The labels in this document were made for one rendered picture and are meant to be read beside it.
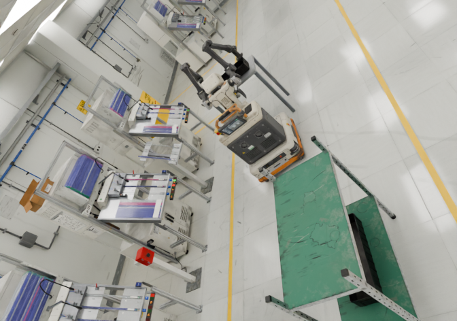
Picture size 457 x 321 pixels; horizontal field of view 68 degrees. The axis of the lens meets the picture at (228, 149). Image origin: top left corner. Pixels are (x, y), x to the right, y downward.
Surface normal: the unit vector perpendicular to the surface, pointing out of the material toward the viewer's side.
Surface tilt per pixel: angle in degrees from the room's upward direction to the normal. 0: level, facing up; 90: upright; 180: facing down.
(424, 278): 0
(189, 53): 90
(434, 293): 0
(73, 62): 90
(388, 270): 0
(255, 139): 90
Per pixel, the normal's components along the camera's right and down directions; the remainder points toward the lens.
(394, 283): -0.69, -0.54
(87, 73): -0.03, 0.69
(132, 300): 0.06, -0.73
